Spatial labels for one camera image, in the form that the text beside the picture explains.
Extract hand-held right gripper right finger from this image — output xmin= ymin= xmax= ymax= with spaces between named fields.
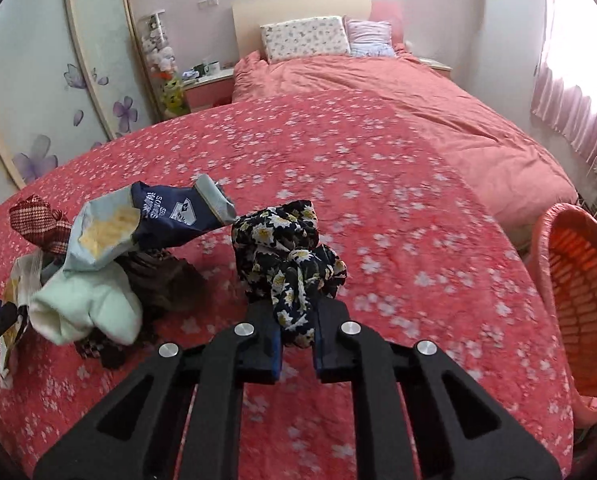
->
xmin=312 ymin=296 xmax=564 ymax=480

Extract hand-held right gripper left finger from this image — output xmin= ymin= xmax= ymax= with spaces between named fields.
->
xmin=32 ymin=300 xmax=284 ymax=480

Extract white printed cloth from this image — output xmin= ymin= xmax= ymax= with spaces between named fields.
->
xmin=0 ymin=252 xmax=46 ymax=391

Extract black floral cloth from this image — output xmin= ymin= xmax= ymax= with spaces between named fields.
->
xmin=231 ymin=200 xmax=348 ymax=350

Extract orange laundry basket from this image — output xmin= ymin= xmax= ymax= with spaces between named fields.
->
xmin=525 ymin=202 xmax=597 ymax=428

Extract pale green sock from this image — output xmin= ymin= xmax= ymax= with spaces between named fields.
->
xmin=28 ymin=265 xmax=144 ymax=346

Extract black checkered cloth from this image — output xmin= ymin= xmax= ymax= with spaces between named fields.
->
xmin=73 ymin=329 xmax=145 ymax=371

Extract red plaid cloth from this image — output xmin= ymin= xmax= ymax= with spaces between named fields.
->
xmin=8 ymin=195 xmax=74 ymax=256

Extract brown cloth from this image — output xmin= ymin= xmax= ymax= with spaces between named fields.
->
xmin=113 ymin=249 xmax=204 ymax=322

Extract light blue yellow sock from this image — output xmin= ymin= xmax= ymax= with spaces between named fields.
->
xmin=63 ymin=190 xmax=144 ymax=273

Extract red floral blanket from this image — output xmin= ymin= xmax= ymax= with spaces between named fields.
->
xmin=0 ymin=87 xmax=579 ymax=480

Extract navy sock with grey cuff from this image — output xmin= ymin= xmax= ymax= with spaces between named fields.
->
xmin=131 ymin=174 xmax=238 ymax=251

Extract white floral wardrobe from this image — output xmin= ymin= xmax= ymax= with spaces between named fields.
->
xmin=0 ymin=0 xmax=155 ymax=193

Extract pink duvet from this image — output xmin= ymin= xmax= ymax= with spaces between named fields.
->
xmin=231 ymin=50 xmax=579 ymax=251

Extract pink white nightstand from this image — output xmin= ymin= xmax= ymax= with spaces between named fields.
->
xmin=181 ymin=67 xmax=236 ymax=113

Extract yellow green plush toy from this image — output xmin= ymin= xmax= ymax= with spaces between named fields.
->
xmin=161 ymin=77 xmax=189 ymax=116

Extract beige bedside table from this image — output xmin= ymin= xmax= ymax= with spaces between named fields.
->
xmin=418 ymin=57 xmax=453 ymax=78

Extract white plush toys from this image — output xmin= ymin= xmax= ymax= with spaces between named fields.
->
xmin=146 ymin=42 xmax=179 ymax=73

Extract white floral pillow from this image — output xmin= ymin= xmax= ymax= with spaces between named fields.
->
xmin=260 ymin=15 xmax=351 ymax=63

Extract pink striped pillow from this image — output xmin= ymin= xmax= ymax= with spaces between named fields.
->
xmin=345 ymin=17 xmax=396 ymax=58

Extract beige headboard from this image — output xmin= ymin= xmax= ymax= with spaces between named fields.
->
xmin=232 ymin=0 xmax=374 ymax=61

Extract red pillow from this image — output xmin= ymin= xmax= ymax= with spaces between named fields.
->
xmin=368 ymin=1 xmax=406 ymax=46

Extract pink curtain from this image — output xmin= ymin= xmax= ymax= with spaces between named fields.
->
xmin=531 ymin=0 xmax=597 ymax=161

